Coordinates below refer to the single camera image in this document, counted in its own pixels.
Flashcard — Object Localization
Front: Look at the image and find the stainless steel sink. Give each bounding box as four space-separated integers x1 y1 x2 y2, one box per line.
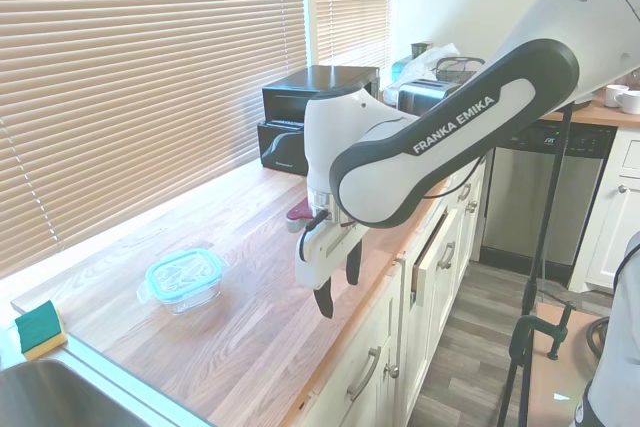
0 354 216 427

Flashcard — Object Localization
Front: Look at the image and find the black toaster oven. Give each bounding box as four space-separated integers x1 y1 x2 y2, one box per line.
261 64 381 123

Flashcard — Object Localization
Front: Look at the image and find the stainless steel dishwasher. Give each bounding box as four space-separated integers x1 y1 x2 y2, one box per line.
478 121 617 288

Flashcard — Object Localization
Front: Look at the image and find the silver toaster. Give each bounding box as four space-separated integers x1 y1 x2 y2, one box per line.
397 78 464 116

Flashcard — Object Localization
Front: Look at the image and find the black tripod stand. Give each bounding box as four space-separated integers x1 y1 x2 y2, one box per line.
494 101 574 427

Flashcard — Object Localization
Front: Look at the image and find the green clamp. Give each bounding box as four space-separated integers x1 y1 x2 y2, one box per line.
509 300 575 363

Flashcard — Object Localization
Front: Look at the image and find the yellow green sponge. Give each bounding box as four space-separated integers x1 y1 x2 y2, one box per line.
13 299 69 363

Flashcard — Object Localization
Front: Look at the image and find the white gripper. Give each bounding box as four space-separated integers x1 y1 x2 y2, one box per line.
294 219 365 319

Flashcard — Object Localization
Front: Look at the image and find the white plastic bag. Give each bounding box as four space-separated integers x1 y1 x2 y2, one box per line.
402 42 461 81

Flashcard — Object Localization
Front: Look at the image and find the brown base board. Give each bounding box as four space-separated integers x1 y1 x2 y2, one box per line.
519 299 614 427

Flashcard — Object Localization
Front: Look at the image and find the black countertop appliance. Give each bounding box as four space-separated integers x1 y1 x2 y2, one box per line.
256 119 309 176

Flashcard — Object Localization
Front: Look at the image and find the white kitchen base cabinet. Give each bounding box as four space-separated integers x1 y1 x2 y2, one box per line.
299 146 494 427

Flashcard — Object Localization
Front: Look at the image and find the white side cabinet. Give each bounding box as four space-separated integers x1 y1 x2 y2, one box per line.
569 126 640 293

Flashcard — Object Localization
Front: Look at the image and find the narrow beige window blind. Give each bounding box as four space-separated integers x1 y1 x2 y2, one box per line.
312 0 392 68

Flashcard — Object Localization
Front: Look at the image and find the dark wire basket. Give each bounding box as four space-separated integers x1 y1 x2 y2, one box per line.
433 55 486 82

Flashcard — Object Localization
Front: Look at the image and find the long silver bar handle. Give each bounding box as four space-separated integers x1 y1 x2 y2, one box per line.
347 345 382 402

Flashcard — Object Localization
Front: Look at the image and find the white mug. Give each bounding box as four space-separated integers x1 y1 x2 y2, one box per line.
613 90 640 114
603 84 630 108

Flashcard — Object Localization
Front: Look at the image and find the dark red wrist camera mount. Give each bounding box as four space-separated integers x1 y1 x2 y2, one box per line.
284 199 315 234

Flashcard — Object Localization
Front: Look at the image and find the wide beige window blind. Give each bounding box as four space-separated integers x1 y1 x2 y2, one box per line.
0 0 307 281

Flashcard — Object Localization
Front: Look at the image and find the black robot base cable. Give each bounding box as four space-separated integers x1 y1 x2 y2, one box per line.
585 315 609 359

